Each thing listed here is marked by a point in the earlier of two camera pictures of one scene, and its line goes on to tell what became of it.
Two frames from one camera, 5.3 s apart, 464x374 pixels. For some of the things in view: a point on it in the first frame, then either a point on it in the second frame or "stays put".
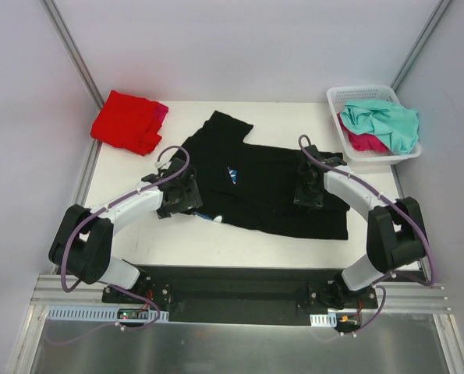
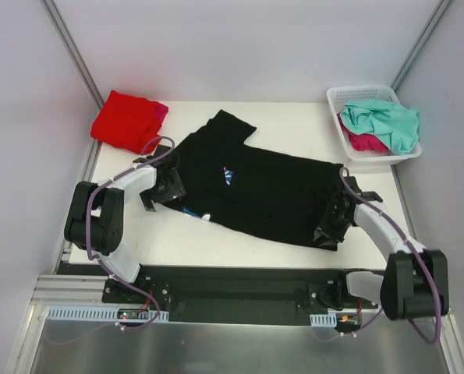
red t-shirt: x=128 y=121 stays put
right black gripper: x=309 y=197 → x=331 y=224
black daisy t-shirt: x=251 y=185 stays put
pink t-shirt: x=161 y=111 stays put
